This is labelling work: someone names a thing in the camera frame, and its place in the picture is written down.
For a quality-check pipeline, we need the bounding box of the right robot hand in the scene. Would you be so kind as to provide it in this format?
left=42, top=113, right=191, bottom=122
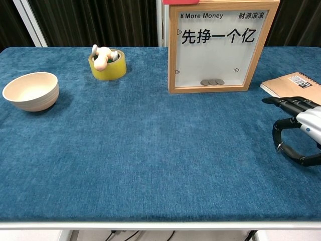
left=262, top=96, right=321, bottom=167

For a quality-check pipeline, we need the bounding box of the brown spiral notebook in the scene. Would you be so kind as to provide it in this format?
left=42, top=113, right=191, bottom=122
left=260, top=72, right=321, bottom=106

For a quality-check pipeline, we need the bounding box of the dark pleated curtain panel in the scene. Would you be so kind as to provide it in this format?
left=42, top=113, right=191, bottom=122
left=265, top=0, right=321, bottom=48
left=0, top=0, right=35, bottom=51
left=27, top=0, right=159, bottom=48

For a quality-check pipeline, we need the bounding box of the blue fabric tablecloth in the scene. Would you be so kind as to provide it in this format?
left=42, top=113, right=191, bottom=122
left=0, top=47, right=321, bottom=223

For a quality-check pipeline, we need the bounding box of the yellow tape roll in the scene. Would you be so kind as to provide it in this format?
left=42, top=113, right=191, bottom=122
left=88, top=49, right=127, bottom=81

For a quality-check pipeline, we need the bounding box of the cream bowl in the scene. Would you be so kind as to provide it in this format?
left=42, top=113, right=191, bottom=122
left=2, top=72, right=60, bottom=112

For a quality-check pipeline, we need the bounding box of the wooden frame money box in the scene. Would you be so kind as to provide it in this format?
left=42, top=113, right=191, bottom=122
left=167, top=1, right=281, bottom=94

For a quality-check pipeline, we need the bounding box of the white partition post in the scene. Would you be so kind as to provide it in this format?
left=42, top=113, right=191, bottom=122
left=12, top=0, right=48, bottom=48
left=155, top=0, right=169, bottom=48

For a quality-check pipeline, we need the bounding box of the white table frame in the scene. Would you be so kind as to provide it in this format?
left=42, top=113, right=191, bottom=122
left=0, top=220, right=321, bottom=241

